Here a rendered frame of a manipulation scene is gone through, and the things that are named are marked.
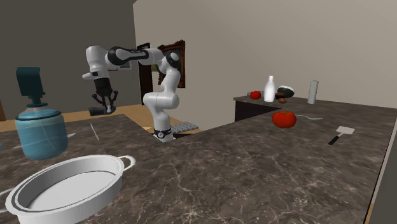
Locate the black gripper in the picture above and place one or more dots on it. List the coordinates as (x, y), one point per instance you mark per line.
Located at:
(103, 86)

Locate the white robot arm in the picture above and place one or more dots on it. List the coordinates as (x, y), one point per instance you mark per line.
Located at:
(161, 100)

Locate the black flat block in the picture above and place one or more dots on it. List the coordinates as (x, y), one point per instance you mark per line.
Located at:
(96, 111)

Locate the thin white stick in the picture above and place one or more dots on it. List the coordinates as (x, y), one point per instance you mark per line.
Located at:
(94, 131)

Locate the blue soap dispenser bottle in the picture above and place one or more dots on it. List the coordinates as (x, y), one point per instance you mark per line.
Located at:
(42, 133)

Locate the grey ribbed robot stand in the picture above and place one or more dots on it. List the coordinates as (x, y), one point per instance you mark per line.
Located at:
(185, 127)

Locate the small red tomato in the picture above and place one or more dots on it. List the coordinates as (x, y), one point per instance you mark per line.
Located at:
(255, 95)

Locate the white bottle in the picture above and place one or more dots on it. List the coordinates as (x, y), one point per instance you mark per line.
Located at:
(269, 91)

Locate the brown egg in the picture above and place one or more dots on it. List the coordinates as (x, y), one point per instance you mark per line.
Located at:
(282, 100)

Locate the large red tomato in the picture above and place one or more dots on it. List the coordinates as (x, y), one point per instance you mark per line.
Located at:
(284, 119)

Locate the dark green and white bowl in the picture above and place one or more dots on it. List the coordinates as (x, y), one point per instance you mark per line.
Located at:
(287, 91)

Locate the grey cylinder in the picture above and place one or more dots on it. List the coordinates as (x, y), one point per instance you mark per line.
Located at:
(312, 92)

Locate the brown framed wall picture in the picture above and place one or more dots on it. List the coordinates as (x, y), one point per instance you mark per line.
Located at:
(181, 62)

